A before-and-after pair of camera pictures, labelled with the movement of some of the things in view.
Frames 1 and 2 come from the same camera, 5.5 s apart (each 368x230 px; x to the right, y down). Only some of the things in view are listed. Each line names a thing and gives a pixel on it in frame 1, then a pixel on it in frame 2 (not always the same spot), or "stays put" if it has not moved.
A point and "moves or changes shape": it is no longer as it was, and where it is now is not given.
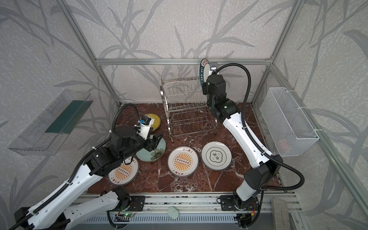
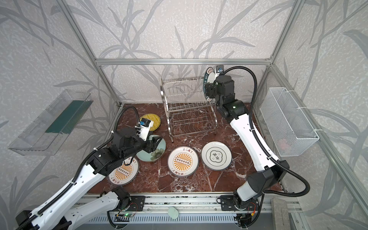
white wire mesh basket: x=288 y=130 stays put
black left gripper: x=151 y=141 stays put
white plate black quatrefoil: x=216 y=155 stays put
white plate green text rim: x=204 y=68 moves or changes shape
